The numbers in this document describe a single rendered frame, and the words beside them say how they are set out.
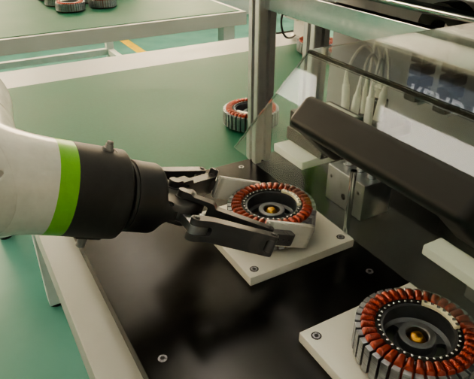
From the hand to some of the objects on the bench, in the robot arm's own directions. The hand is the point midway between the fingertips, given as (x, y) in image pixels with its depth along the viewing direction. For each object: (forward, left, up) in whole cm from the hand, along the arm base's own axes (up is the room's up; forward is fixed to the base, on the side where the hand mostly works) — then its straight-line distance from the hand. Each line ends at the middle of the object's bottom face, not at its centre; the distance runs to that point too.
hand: (270, 211), depth 64 cm
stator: (+6, -23, -3) cm, 24 cm away
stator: (+9, +40, -6) cm, 41 cm away
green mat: (+9, +57, -6) cm, 58 cm away
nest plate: (0, 0, -4) cm, 4 cm away
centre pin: (+6, -23, -3) cm, 24 cm away
